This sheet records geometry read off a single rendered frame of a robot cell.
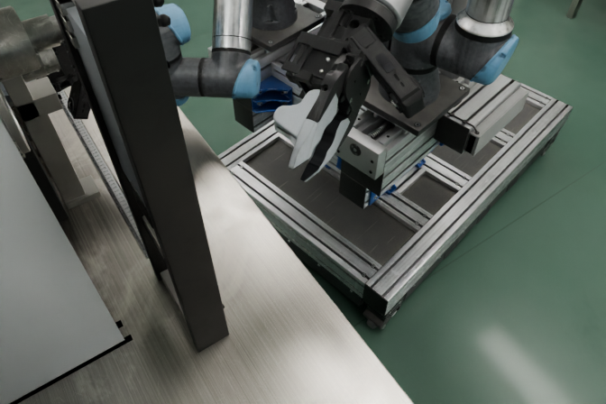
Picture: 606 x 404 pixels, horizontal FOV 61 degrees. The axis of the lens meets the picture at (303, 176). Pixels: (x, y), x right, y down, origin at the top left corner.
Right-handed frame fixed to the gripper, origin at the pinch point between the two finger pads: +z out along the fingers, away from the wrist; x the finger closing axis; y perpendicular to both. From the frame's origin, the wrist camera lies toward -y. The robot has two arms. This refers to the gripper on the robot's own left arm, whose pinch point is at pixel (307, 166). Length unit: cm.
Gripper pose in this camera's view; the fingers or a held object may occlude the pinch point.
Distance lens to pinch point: 57.7
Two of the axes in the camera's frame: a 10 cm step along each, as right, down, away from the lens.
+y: -8.4, -3.6, 4.1
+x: -3.0, -3.3, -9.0
